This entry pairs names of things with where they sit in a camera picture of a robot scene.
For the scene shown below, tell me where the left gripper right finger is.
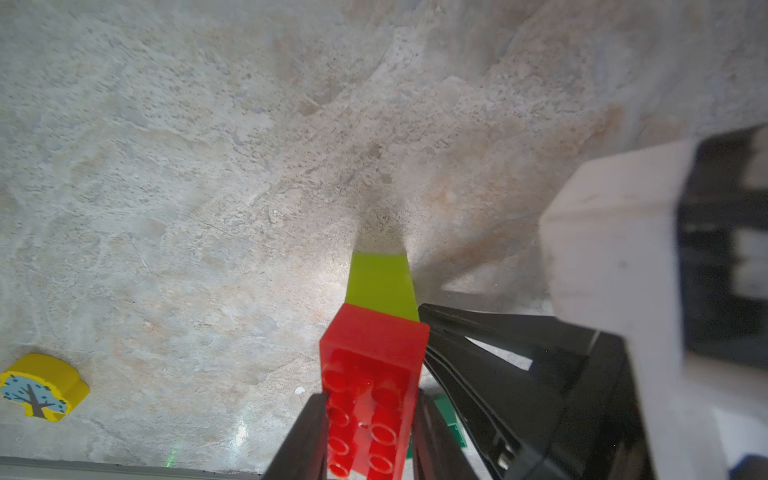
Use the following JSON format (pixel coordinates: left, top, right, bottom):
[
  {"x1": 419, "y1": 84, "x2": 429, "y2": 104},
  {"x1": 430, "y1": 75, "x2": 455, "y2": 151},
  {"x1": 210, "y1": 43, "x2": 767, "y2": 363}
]
[{"x1": 411, "y1": 389, "x2": 478, "y2": 480}]

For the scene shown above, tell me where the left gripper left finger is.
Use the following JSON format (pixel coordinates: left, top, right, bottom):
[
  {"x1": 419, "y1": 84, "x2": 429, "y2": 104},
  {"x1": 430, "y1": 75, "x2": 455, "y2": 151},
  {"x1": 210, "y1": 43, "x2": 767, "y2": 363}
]
[{"x1": 262, "y1": 393, "x2": 329, "y2": 480}]

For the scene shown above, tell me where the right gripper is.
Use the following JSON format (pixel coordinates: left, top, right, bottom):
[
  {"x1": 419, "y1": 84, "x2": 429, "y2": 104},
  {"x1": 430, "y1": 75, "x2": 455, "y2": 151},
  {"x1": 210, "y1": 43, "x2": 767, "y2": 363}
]
[{"x1": 418, "y1": 304, "x2": 655, "y2": 479}]

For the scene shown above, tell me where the green lego brick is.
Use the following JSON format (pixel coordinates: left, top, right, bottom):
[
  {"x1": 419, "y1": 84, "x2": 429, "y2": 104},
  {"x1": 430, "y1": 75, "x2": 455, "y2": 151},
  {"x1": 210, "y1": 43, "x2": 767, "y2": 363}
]
[{"x1": 424, "y1": 393, "x2": 467, "y2": 449}]

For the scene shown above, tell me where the red lego brick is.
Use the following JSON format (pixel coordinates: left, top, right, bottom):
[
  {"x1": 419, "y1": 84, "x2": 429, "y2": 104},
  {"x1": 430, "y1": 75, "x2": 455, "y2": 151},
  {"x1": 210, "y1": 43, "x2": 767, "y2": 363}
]
[{"x1": 319, "y1": 303, "x2": 430, "y2": 479}]

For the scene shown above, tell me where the lime lego brick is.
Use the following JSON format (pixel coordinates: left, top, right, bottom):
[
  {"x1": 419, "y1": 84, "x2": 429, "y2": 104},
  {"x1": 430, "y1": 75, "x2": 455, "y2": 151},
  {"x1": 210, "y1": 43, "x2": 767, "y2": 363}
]
[{"x1": 345, "y1": 252, "x2": 419, "y2": 322}]

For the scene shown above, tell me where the yellow sticker on table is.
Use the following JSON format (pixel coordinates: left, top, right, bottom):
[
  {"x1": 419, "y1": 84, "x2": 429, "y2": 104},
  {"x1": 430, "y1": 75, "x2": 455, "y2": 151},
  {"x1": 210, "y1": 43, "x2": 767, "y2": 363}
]
[{"x1": 1, "y1": 353, "x2": 90, "y2": 422}]

